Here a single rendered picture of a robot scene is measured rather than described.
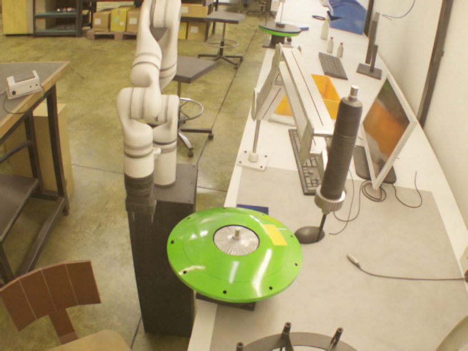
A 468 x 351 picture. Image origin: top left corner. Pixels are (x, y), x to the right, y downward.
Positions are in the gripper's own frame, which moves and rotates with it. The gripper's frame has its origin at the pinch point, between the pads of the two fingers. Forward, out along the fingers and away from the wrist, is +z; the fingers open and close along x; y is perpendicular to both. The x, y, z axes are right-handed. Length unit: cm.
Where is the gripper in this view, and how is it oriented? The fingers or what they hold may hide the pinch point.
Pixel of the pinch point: (142, 220)
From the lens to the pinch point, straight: 113.7
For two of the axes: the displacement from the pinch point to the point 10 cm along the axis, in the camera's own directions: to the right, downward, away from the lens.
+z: -1.1, 8.3, 5.5
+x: 9.9, 0.8, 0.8
